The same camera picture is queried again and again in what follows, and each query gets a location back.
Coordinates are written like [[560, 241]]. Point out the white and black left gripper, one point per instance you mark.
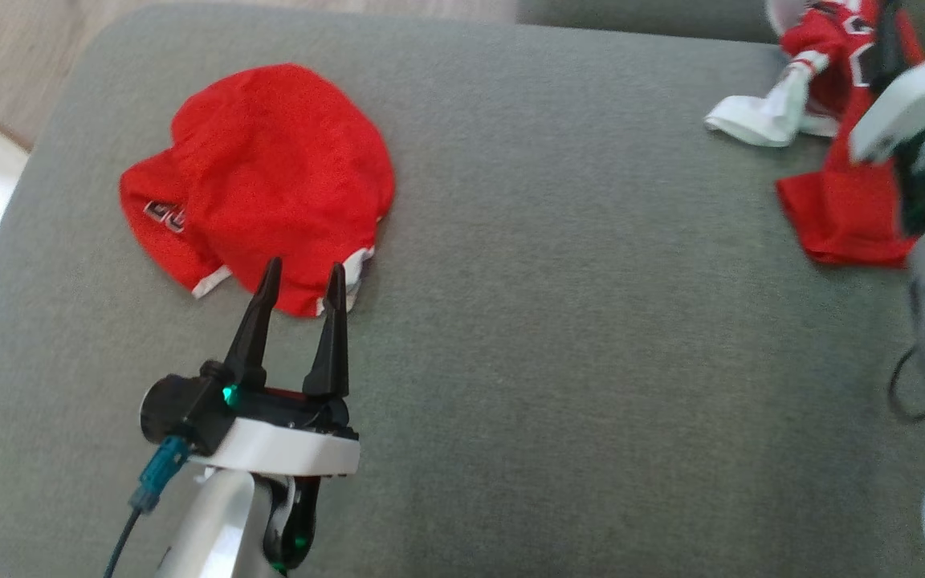
[[286, 445]]

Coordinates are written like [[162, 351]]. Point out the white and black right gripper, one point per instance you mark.
[[912, 96]]

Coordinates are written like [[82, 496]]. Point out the red and white basketball jersey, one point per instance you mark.
[[848, 217]]

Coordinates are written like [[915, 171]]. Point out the red basketball shorts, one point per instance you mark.
[[270, 160]]

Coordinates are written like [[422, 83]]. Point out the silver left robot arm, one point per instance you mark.
[[205, 530]]

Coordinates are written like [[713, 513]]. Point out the small grey sofa cushion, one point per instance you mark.
[[631, 16]]

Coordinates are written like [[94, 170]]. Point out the grey fabric sofa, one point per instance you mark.
[[551, 321]]

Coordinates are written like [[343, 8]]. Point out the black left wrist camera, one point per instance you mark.
[[181, 405]]

